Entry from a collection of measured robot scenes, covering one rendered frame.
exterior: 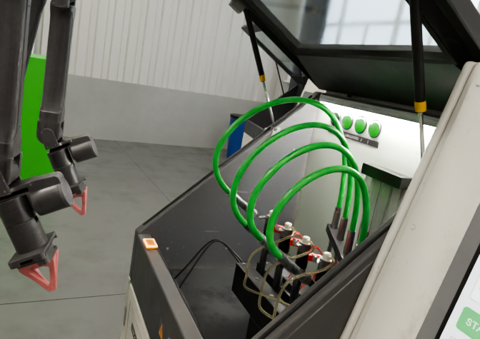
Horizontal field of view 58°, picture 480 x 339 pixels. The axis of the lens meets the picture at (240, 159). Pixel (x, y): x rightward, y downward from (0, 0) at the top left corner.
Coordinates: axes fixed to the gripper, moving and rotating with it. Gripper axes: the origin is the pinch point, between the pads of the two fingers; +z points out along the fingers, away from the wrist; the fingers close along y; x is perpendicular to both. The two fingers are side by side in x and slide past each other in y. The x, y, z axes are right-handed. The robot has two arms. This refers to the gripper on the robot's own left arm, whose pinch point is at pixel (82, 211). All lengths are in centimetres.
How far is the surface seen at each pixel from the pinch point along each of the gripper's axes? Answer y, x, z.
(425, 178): -64, -70, -6
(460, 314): -80, -62, 8
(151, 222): -1.3, -17.6, 9.4
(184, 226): 0.4, -26.6, 14.9
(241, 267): -27, -38, 20
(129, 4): 627, -32, -124
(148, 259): -18.4, -15.5, 12.7
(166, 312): -39.3, -18.2, 16.6
